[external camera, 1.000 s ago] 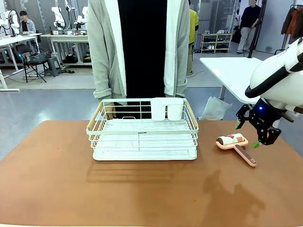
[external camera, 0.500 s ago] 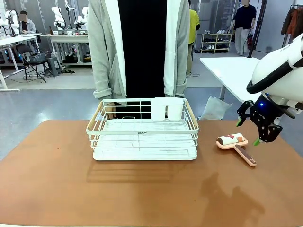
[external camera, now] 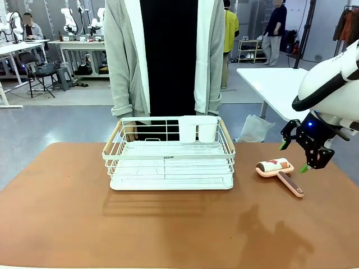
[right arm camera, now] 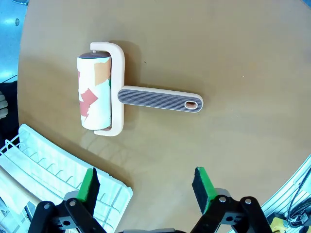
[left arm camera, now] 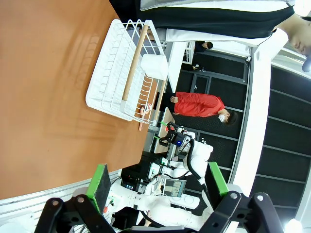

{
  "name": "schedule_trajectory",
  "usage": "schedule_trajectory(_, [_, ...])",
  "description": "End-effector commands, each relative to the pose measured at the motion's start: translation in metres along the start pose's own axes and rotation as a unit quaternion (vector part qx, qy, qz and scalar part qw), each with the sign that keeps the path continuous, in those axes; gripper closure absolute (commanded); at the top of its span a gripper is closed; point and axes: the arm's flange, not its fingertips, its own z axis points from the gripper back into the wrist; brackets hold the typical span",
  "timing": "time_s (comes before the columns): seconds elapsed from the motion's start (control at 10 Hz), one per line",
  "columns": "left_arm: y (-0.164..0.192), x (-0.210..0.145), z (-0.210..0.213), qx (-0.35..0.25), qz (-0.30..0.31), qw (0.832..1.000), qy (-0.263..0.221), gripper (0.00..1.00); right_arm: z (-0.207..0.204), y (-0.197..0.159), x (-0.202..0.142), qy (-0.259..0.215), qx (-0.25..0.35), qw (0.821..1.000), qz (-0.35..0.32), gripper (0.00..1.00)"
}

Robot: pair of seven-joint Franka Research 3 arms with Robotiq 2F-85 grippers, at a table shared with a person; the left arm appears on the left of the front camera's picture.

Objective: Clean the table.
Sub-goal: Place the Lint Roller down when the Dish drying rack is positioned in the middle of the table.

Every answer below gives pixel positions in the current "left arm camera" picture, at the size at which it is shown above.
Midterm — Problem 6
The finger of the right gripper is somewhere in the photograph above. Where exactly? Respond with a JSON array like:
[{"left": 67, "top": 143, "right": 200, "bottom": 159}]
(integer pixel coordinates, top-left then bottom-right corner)
[
  {"left": 160, "top": 121, "right": 177, "bottom": 133},
  {"left": 153, "top": 136, "right": 172, "bottom": 146}
]

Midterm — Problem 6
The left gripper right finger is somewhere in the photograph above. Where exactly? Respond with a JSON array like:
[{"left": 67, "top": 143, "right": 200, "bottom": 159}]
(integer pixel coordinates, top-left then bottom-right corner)
[{"left": 200, "top": 162, "right": 285, "bottom": 233}]

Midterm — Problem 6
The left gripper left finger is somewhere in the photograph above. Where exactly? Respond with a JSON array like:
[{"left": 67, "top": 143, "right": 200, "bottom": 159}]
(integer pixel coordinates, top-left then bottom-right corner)
[{"left": 35, "top": 163, "right": 115, "bottom": 233}]

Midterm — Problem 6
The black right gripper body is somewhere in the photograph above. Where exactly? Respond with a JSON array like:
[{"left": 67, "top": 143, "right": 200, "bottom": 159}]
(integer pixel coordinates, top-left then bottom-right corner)
[{"left": 169, "top": 131, "right": 187, "bottom": 148}]

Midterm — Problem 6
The pink long-handled spoon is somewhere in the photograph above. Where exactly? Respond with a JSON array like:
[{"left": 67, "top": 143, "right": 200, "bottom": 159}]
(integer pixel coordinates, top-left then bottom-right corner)
[{"left": 138, "top": 102, "right": 154, "bottom": 131}]

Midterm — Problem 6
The person's right hand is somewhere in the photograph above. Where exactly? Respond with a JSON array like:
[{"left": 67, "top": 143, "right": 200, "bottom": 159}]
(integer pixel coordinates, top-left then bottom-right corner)
[{"left": 138, "top": 27, "right": 156, "bottom": 43}]

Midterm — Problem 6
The black computer case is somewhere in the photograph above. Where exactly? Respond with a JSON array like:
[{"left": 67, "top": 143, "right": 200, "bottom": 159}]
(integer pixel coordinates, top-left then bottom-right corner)
[{"left": 121, "top": 167, "right": 147, "bottom": 193}]

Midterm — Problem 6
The person in red shirt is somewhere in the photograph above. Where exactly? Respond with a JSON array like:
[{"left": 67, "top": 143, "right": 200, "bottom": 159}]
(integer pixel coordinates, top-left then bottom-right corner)
[{"left": 170, "top": 91, "right": 239, "bottom": 127}]

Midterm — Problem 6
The tablet screen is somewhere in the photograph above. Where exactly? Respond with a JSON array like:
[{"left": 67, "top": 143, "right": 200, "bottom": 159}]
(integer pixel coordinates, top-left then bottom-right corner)
[{"left": 162, "top": 178, "right": 188, "bottom": 199}]

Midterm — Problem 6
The white utensil holder cup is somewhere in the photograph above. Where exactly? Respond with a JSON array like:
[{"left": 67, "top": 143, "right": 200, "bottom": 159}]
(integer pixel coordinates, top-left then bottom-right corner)
[{"left": 140, "top": 53, "right": 170, "bottom": 81}]

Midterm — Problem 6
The white drip tray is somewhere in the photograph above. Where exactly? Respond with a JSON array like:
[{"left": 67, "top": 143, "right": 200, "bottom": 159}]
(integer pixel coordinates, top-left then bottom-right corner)
[{"left": 85, "top": 18, "right": 137, "bottom": 120}]

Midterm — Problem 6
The distant person in dark top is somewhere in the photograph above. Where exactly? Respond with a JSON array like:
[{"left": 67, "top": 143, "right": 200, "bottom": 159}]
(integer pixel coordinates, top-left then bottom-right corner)
[{"left": 194, "top": 40, "right": 214, "bottom": 53}]

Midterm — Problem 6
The person in grey hoodie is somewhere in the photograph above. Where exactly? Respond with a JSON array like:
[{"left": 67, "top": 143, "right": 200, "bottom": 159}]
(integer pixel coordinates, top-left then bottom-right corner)
[{"left": 109, "top": 0, "right": 311, "bottom": 73}]

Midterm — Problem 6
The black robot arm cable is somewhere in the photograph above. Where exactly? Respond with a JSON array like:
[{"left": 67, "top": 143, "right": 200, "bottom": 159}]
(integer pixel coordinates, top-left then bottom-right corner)
[{"left": 185, "top": 139, "right": 215, "bottom": 212}]

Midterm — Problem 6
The white wire dish rack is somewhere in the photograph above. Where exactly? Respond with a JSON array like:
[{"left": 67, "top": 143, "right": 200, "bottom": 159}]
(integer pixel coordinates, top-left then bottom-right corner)
[{"left": 85, "top": 18, "right": 171, "bottom": 127}]

